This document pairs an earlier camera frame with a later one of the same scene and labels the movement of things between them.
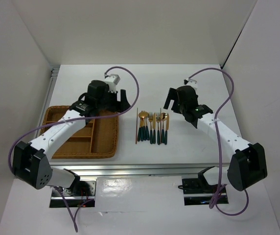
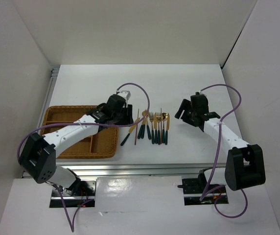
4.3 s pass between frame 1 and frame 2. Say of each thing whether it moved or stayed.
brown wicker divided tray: stayed
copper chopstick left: stayed
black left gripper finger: moved
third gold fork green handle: stayed
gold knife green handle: stayed
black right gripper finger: moved
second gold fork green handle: stayed
